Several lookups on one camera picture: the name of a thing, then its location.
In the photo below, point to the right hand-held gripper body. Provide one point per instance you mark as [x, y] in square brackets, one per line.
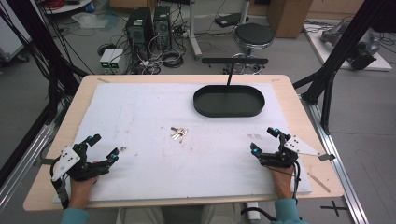
[299, 145]

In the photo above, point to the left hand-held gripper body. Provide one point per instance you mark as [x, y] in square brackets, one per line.
[67, 160]

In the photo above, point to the black oval tray key rack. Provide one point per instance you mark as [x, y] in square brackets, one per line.
[229, 102]

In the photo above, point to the silver bunch of keys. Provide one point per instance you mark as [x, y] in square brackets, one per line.
[179, 133]

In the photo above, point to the person's left hand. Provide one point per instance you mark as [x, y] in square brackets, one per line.
[80, 193]

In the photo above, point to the person's right hand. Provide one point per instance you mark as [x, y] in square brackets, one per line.
[282, 183]

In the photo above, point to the thin wooden stick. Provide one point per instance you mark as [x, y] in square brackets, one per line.
[319, 182]

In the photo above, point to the white power strip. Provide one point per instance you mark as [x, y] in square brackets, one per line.
[253, 211]

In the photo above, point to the white foam mat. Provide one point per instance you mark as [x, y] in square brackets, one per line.
[186, 168]

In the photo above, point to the white power supply box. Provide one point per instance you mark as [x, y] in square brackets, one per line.
[117, 59]
[106, 59]

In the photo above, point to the white floor board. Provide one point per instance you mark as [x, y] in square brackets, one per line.
[327, 53]

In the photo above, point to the black round stool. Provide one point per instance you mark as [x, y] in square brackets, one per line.
[253, 34]

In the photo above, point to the brown cardboard box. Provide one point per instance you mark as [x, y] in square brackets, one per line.
[288, 17]

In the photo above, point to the black computer tower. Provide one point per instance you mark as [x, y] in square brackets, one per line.
[162, 26]
[139, 32]

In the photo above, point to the grey machine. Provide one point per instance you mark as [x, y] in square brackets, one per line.
[362, 46]

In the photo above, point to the clear plastic bag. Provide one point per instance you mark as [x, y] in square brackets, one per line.
[90, 21]

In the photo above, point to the black flat box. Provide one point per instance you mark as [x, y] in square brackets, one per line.
[229, 20]

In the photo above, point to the white desk leg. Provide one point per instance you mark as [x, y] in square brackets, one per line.
[194, 31]

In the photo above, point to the white panel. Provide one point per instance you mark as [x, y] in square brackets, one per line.
[11, 34]

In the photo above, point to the round white table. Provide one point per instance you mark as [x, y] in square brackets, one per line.
[67, 6]

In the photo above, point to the aluminium rail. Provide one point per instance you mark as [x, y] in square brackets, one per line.
[339, 174]
[25, 161]

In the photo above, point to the black metal frame stand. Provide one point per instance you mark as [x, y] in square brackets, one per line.
[46, 53]
[339, 53]

